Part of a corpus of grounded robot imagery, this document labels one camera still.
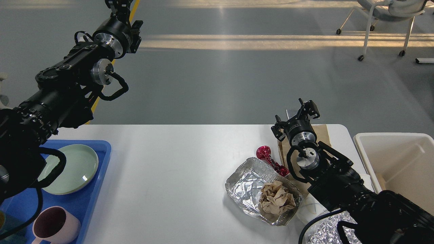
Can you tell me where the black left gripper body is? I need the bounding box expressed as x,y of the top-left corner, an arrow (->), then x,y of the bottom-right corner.
93,18 -> 141,59

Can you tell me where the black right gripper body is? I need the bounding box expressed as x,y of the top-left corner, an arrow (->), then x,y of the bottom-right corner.
283,115 -> 317,147

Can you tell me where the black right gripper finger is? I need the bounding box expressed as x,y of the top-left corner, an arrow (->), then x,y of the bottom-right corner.
271,115 -> 287,142
294,98 -> 320,122

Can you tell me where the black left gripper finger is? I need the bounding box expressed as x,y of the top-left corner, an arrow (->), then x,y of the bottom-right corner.
131,20 -> 143,44
105,0 -> 133,24

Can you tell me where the mint green plate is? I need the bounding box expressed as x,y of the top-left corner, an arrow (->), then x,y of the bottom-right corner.
38,144 -> 99,195

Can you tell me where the pink mug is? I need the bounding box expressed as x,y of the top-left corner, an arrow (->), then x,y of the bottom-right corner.
32,206 -> 81,244

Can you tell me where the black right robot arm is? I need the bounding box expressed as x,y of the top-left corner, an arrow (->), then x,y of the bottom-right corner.
271,99 -> 434,244

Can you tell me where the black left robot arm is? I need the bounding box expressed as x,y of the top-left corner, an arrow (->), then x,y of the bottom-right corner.
0,0 -> 143,239

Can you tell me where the red shiny wrapper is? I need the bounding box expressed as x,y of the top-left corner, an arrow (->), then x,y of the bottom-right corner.
256,145 -> 290,177

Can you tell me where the white floor tag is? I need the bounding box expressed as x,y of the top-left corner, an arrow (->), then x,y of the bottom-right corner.
77,36 -> 89,42

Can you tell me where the aluminium foil tray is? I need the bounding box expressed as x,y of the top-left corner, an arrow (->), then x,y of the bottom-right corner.
225,157 -> 303,226

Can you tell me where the crumpled brown paper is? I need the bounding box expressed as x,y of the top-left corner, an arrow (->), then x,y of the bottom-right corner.
259,181 -> 296,215

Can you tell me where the crumpled foil tray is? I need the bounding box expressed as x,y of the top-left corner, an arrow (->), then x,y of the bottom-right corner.
302,212 -> 356,244

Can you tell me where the white plastic bin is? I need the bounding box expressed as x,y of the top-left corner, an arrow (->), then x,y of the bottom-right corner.
354,133 -> 434,214

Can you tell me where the white bar on floor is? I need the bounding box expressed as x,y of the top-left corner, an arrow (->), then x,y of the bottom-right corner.
415,58 -> 434,64

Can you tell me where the white rolling chair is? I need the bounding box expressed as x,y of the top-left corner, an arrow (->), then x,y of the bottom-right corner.
336,0 -> 427,61

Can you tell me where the white chair base left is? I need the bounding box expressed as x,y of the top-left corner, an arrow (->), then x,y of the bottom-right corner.
0,73 -> 11,109

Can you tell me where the yellow plate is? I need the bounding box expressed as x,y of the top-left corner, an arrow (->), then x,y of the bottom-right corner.
43,170 -> 96,196

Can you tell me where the teal cup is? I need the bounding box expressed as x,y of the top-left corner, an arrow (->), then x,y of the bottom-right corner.
0,211 -> 27,244

